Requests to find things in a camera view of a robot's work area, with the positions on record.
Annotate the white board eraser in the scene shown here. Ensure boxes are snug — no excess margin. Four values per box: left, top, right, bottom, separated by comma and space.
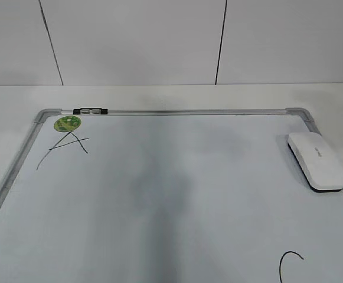
287, 132, 343, 193

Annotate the green round magnet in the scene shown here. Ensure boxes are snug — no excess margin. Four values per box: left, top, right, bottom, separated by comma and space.
54, 116, 81, 133

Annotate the white board with aluminium frame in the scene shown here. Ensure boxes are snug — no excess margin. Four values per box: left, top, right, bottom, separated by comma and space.
0, 108, 343, 282

